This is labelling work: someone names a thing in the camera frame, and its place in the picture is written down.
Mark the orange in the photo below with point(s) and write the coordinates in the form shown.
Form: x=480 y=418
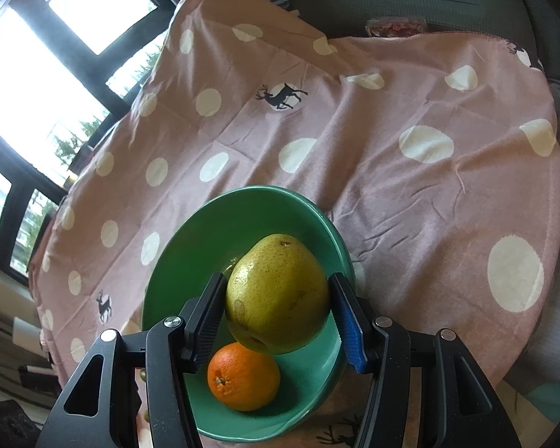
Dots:
x=247 y=380

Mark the yellow-green pear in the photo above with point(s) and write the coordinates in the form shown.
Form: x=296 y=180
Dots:
x=280 y=294

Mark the black framed window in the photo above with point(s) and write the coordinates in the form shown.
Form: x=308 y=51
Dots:
x=74 y=49

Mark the pink polka dot deer cloth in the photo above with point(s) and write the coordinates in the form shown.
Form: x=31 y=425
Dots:
x=378 y=172

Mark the green plastic bowl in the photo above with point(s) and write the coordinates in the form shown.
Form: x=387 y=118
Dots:
x=200 y=252

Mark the black low box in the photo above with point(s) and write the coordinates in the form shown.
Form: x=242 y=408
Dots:
x=37 y=375

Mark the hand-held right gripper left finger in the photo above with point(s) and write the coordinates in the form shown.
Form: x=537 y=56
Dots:
x=210 y=317

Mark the red snack packet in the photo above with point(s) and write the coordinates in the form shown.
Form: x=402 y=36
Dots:
x=394 y=26

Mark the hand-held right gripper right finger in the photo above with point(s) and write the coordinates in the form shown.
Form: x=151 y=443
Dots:
x=352 y=336

